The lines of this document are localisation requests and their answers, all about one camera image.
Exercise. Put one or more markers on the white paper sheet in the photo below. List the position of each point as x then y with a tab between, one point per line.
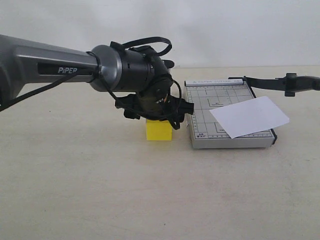
249	117

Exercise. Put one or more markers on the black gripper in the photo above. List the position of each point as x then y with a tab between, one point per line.
136	107

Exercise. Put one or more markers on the yellow cube block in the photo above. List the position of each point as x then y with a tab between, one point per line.
158	130

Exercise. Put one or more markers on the grey paper cutter base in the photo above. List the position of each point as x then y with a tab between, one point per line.
204	130

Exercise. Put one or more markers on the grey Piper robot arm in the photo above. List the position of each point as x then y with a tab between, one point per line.
134	73

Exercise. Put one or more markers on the black cutter blade arm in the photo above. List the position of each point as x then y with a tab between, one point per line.
290	84

